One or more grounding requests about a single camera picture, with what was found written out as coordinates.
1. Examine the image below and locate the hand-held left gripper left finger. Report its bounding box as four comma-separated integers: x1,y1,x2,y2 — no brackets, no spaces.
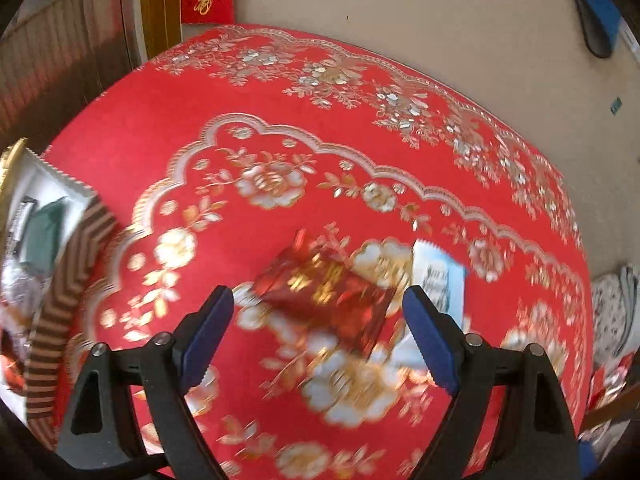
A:
57,285,236,480

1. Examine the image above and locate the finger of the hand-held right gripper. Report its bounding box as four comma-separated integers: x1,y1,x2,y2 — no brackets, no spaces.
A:
552,0,626,59

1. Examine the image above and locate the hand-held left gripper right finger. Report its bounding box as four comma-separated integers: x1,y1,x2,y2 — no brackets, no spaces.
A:
402,285,583,480

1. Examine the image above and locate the red snack packet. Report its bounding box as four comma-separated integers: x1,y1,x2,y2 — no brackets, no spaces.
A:
252,230,396,361
0,330,28,396

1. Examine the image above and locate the striped gift box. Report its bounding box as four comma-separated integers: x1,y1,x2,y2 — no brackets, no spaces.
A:
0,137,118,436

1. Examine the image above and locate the white and blue snack packet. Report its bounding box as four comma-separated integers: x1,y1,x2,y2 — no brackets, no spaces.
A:
385,240,468,376

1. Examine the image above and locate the grey white cloth pile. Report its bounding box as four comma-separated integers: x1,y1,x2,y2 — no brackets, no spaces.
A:
590,272,633,366

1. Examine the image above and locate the red foil bag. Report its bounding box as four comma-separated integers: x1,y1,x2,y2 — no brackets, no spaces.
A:
585,360,633,413

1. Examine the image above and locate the dark green packet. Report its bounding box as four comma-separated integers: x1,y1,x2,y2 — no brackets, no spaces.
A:
22,197,68,271

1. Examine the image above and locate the red floral tablecloth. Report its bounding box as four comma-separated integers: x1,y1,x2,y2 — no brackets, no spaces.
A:
25,24,598,480

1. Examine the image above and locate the brown panelled door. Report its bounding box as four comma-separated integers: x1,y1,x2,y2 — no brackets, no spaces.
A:
0,0,141,136

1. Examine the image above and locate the wooden door frame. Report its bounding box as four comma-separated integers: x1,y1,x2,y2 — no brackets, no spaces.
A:
139,0,183,61

